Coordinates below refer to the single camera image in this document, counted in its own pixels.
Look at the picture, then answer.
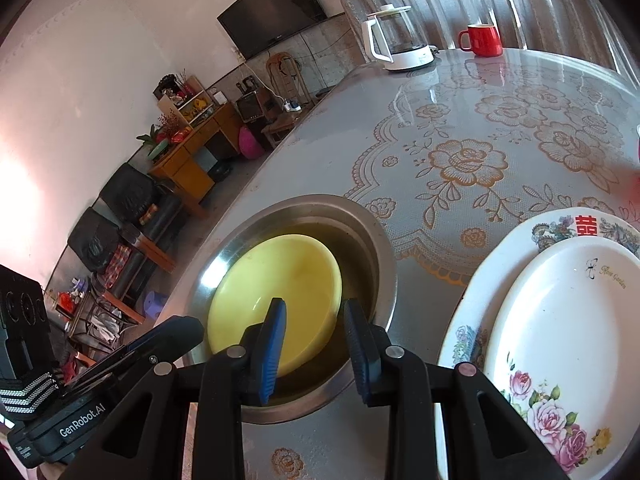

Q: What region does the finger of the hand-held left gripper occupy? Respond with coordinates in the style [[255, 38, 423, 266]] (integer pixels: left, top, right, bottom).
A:
[[64, 315, 206, 390]]

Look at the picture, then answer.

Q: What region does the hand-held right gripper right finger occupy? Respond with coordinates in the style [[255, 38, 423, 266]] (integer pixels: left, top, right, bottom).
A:
[[342, 297, 571, 480]]

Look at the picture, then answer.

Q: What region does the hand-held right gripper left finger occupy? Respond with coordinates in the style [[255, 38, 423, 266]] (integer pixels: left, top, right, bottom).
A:
[[87, 297, 288, 480]]

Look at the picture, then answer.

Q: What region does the yellow plastic bowl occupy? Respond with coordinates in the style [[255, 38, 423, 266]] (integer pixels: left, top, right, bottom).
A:
[[206, 234, 343, 378]]

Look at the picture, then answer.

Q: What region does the stainless steel bowl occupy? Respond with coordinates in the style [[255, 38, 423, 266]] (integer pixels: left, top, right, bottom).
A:
[[177, 194, 398, 423]]

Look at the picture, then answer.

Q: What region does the white dragon print plate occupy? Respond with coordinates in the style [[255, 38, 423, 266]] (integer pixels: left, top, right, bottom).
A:
[[434, 206, 640, 480]]

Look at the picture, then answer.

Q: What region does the white rose print plate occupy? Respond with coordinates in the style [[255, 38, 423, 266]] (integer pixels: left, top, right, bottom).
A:
[[484, 234, 640, 476]]

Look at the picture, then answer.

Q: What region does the purple plastic stool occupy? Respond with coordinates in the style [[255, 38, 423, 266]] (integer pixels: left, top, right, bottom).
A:
[[145, 292, 169, 319]]

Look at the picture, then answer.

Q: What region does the cluttered coffee table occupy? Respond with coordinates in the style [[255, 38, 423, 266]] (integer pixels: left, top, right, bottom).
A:
[[54, 280, 147, 358]]

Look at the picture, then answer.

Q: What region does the black leather armchair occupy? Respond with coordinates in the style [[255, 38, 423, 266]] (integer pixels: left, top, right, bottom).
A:
[[67, 207, 177, 302], [100, 164, 184, 242]]

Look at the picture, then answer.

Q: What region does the wooden desk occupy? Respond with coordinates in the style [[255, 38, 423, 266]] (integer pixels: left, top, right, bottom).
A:
[[149, 102, 244, 197]]

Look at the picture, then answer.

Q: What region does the floral lace tablecloth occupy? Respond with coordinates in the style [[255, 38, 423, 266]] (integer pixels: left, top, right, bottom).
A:
[[155, 47, 640, 480]]

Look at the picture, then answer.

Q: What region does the pink bag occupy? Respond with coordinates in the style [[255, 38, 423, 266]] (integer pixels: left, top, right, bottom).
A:
[[239, 126, 265, 159]]

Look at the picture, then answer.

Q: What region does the small black appliance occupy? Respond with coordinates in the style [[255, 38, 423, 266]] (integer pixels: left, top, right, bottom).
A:
[[236, 91, 264, 122]]

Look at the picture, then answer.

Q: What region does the wooden shrine box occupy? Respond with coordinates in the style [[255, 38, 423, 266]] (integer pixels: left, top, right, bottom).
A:
[[153, 73, 212, 112]]

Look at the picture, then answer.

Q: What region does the wooden chair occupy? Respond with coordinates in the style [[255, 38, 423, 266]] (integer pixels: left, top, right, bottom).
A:
[[262, 52, 314, 144]]

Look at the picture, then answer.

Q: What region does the white glass electric kettle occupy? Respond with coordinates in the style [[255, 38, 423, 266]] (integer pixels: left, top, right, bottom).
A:
[[361, 5, 436, 73]]

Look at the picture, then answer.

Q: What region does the red mug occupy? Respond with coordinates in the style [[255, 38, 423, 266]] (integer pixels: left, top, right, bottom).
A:
[[457, 23, 503, 58]]

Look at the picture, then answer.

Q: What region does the black wall television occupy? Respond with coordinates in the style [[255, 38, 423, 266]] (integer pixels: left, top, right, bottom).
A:
[[217, 0, 328, 60]]

